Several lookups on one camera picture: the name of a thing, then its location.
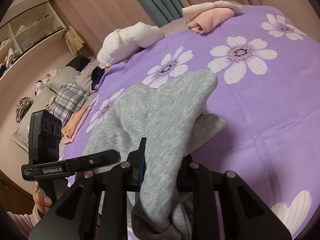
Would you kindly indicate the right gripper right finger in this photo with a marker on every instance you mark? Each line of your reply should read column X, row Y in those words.
column 225, row 207

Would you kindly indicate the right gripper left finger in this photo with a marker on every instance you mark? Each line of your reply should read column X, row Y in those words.
column 89, row 194

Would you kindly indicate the grey fleece garment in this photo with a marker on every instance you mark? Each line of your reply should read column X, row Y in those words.
column 174, row 120

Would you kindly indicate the folded orange pink clothes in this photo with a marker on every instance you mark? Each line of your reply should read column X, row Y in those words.
column 74, row 124

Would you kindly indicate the folded pink cream clothes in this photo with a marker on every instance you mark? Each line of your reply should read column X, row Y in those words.
column 203, row 18

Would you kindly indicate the person's left hand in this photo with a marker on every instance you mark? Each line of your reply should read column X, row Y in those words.
column 42, row 202

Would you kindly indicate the plaid grey pillow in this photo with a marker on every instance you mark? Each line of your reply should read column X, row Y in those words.
column 70, row 98

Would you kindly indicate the dark navy garment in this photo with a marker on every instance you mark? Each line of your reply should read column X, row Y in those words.
column 96, row 76

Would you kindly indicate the yellow tassel hanging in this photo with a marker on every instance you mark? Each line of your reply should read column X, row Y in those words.
column 73, row 40

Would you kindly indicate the white plush goose toy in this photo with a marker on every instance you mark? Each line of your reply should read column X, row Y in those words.
column 123, row 43

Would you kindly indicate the purple floral bed cover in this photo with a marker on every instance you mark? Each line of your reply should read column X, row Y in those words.
column 267, row 92

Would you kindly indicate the white wall shelf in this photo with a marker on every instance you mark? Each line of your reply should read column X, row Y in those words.
column 27, row 28

